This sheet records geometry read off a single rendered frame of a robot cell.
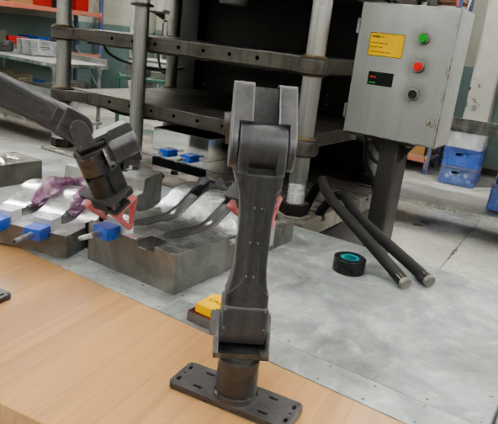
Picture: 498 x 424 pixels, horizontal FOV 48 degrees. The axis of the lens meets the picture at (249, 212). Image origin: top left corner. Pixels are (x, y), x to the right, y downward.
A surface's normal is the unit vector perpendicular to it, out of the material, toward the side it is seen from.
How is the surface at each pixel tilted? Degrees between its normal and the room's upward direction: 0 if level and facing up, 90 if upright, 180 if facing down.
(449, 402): 0
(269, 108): 75
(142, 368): 0
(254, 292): 86
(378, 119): 90
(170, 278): 90
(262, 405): 0
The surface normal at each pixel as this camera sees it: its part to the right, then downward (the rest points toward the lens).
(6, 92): 0.48, 0.26
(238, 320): 0.07, 0.23
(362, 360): 0.11, -0.95
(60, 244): -0.28, 0.25
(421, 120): -0.55, 0.18
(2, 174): 0.83, 0.25
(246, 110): 0.12, -0.39
